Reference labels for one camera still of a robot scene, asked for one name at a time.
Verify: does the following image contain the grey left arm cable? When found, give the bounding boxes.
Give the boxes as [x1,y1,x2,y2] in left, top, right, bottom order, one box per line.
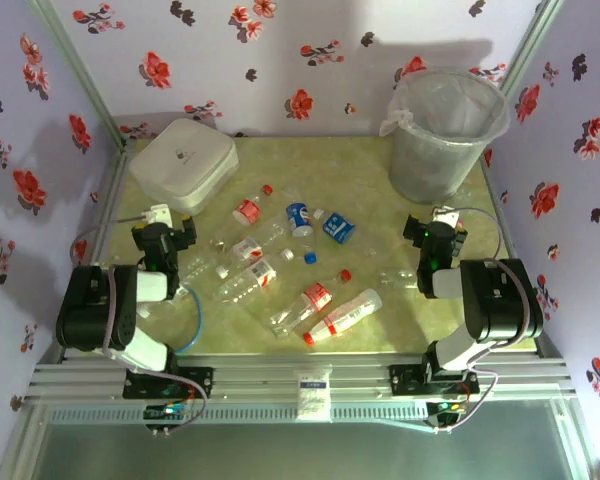
[68,213,209,434]

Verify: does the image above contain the blue-label water bottle white cap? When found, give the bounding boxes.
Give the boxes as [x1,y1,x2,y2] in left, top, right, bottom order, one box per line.
[313,208,381,259]

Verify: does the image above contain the clear Coca-Cola bottle red label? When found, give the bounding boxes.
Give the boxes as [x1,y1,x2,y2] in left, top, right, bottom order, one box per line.
[269,269,353,339]

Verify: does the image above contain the white lidded storage box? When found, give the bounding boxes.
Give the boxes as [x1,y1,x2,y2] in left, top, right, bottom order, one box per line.
[128,118,240,216]

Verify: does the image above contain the blue plastic tube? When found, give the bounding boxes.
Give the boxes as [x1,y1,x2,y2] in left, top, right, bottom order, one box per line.
[172,287,204,356]

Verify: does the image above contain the white opaque bottle red cap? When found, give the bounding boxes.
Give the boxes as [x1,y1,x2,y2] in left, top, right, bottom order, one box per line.
[302,288,384,347]

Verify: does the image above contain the aluminium corner post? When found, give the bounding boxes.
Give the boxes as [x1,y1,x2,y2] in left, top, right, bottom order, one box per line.
[29,0,129,151]
[472,0,566,139]

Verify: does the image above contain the clear bottle red-white label white cap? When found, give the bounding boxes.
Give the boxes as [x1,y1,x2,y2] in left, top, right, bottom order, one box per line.
[212,248,295,304]
[215,222,287,280]

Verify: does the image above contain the right circuit board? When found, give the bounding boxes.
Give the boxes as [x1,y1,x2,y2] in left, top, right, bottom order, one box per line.
[426,399,469,426]

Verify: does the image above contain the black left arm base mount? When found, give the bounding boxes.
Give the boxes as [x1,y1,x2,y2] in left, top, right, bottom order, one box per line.
[122,364,215,401]

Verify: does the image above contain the perforated metal cable duct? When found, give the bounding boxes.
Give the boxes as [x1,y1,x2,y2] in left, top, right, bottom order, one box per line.
[47,405,431,426]

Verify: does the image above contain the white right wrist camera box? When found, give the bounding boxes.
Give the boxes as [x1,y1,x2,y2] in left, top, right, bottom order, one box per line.
[431,205,462,227]

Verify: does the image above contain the clear unlabelled plastic bottle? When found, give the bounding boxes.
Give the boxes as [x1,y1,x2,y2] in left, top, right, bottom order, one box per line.
[179,252,219,291]

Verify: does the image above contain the grey right arm cable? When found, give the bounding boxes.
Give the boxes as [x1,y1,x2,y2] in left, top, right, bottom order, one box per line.
[432,205,549,434]

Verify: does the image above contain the grey mesh waste bin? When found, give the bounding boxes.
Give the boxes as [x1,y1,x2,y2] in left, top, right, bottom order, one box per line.
[387,69,504,205]

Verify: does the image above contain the blue Pepsi label bottle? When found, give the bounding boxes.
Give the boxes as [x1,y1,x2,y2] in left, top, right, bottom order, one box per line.
[283,185,319,265]

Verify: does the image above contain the clear plastic bin liner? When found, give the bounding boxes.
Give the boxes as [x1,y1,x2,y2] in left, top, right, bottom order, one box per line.
[378,67,511,146]

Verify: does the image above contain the red-label bottle with red cap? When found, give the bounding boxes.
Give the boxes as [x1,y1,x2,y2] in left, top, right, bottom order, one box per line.
[208,183,275,251]

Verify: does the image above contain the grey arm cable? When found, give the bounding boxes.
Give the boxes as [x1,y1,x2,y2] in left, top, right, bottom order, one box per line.
[68,213,209,434]
[432,205,549,434]

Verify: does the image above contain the circuit board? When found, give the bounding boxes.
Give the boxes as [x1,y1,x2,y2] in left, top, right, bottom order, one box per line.
[426,399,469,426]
[143,402,191,426]

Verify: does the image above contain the aluminium table frame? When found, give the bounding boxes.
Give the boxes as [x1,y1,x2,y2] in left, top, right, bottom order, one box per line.
[24,132,579,404]

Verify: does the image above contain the left circuit board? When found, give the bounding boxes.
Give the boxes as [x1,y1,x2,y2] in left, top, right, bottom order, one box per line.
[143,402,191,426]

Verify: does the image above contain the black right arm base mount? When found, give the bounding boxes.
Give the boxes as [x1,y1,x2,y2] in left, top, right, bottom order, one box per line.
[388,362,481,396]

